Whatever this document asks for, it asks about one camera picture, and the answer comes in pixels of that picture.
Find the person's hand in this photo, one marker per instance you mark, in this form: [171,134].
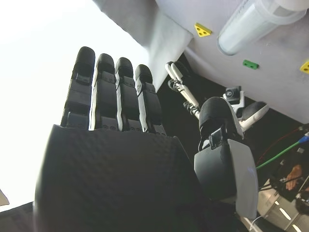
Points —
[294,177]

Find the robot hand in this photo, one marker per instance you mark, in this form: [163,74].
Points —
[108,181]

